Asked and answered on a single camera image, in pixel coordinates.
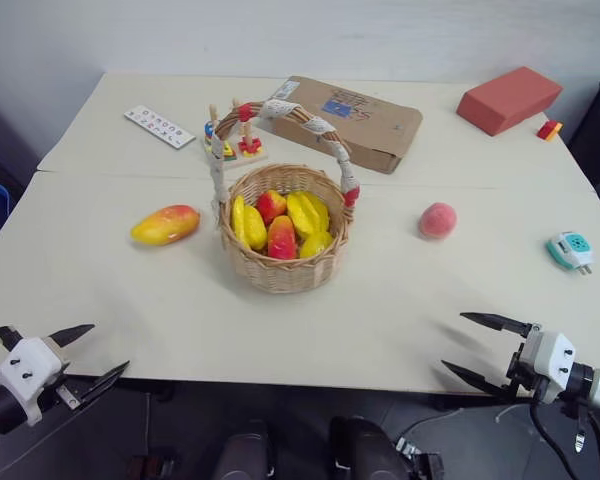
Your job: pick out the white strip with coloured symbols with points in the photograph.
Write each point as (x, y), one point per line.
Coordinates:
(152, 125)

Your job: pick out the small red yellow toy block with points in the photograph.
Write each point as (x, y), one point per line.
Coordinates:
(548, 129)

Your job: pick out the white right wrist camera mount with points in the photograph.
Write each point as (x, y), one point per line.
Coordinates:
(547, 362)

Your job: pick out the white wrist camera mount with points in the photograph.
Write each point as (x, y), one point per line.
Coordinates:
(547, 362)
(27, 367)

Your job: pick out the fruits inside basket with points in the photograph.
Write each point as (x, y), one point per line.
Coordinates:
(307, 212)

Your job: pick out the pink peach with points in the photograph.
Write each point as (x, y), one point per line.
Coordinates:
(437, 220)

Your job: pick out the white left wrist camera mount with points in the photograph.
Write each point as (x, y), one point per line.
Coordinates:
(27, 367)

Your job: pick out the dark rounded shape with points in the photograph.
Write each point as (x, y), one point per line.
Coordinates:
(367, 450)
(244, 457)

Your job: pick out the white teal plug adapter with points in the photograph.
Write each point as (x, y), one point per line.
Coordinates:
(570, 250)

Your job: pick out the wicker basket with handle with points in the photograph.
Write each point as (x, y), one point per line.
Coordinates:
(285, 272)

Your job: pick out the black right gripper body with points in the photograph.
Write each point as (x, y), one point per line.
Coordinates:
(519, 372)

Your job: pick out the yellow starfruit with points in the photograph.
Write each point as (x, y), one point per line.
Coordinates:
(249, 225)

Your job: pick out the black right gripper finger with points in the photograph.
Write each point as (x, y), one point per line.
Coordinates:
(497, 323)
(475, 378)

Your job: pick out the black chair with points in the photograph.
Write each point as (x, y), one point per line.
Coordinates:
(597, 130)

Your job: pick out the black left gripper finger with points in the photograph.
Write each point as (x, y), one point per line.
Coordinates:
(102, 382)
(72, 334)

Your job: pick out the flat brown cardboard box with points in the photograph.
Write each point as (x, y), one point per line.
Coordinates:
(365, 130)

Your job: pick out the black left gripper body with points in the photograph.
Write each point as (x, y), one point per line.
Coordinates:
(65, 385)

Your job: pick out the red brick block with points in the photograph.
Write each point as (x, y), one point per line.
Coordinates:
(507, 100)

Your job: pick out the small red yellow mango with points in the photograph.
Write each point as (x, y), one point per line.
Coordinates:
(271, 205)

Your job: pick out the yellow lemon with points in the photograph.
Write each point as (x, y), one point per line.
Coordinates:
(316, 243)

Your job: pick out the wooden peg stacking toy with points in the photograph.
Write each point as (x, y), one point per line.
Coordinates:
(245, 147)

